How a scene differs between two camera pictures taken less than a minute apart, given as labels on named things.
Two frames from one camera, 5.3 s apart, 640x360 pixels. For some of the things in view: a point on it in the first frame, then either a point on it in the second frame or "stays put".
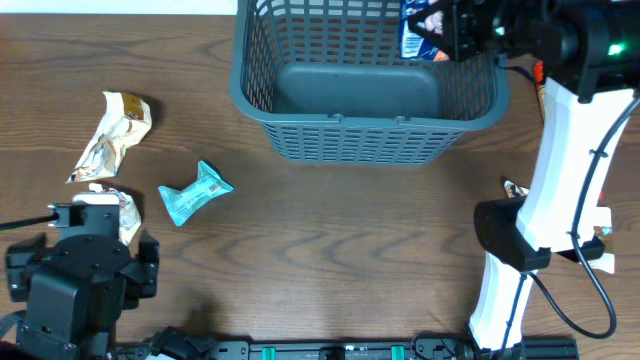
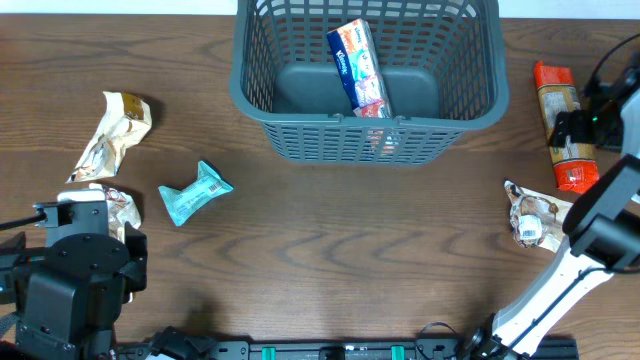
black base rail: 186,345 stays put
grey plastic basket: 325,82 stays put
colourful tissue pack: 414,46 -> 360,67
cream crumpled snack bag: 126,121 stays put
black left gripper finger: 148,249 -> 136,243
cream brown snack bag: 129,217 stays put
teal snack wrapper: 180,203 stays put
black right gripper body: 463,31 -> 570,128
